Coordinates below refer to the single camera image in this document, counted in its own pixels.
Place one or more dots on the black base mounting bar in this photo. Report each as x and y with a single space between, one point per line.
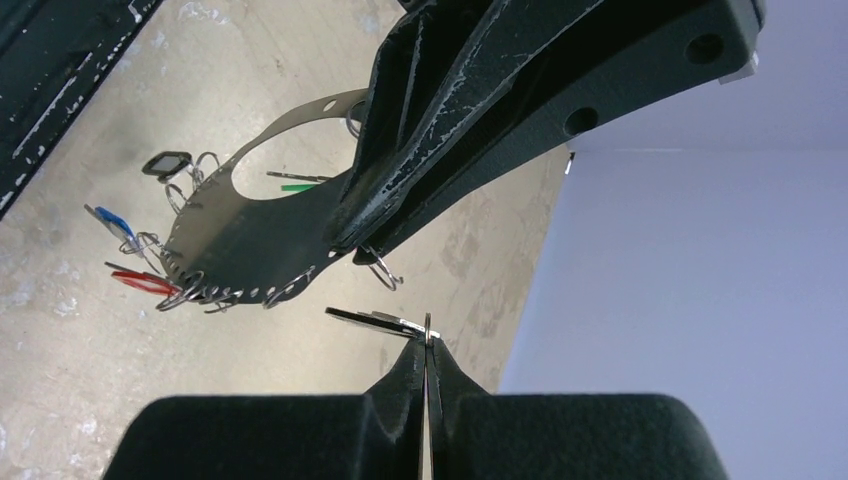
54 56

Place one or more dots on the blue key tag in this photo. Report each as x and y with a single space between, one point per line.
115 224

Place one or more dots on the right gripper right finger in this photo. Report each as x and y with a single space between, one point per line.
478 435

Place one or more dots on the green key tag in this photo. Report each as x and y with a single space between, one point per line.
296 188

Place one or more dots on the red key tag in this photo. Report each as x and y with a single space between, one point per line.
143 281

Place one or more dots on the black tag on ring plate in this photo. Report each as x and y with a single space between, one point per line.
166 164

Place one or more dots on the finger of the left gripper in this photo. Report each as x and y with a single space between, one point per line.
440 69
622 57

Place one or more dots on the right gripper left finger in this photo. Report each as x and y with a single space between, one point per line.
372 435

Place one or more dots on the metal key organizer ring plate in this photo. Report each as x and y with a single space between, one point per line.
225 249

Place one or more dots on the key with black tag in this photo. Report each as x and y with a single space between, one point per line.
385 323

